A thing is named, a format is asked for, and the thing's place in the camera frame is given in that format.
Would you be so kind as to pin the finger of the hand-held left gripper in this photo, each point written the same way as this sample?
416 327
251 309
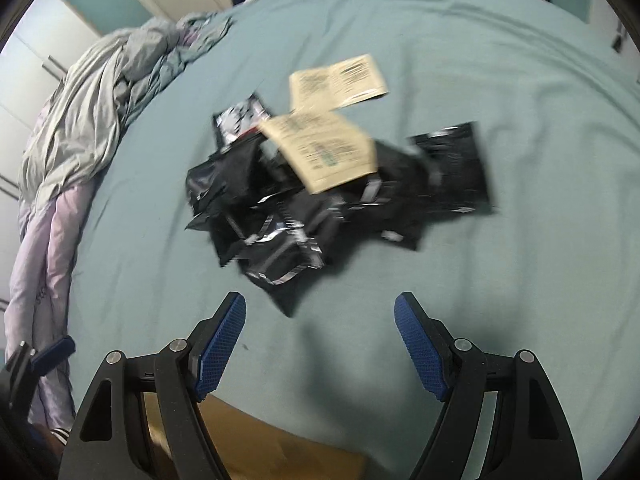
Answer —
55 351

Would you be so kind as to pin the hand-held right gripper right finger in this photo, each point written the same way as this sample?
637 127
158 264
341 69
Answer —
420 350

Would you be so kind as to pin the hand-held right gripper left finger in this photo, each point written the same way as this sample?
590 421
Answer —
220 347

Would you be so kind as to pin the brown cardboard box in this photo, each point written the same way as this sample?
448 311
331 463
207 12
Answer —
280 452

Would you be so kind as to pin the pile of black snack packets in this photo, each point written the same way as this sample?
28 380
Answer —
280 220

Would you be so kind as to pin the beige printed packet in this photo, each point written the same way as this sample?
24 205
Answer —
325 152
340 82

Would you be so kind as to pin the black and white patterned packet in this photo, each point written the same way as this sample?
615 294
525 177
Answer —
240 120

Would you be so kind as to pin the person's left forearm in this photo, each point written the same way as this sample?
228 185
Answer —
40 452

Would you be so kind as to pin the bed with teal sheet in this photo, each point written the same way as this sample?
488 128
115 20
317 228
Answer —
500 285

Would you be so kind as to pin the grey and lilac duvet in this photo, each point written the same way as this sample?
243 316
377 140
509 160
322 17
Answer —
100 110

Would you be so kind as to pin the white wardrobe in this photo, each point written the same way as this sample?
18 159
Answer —
30 85

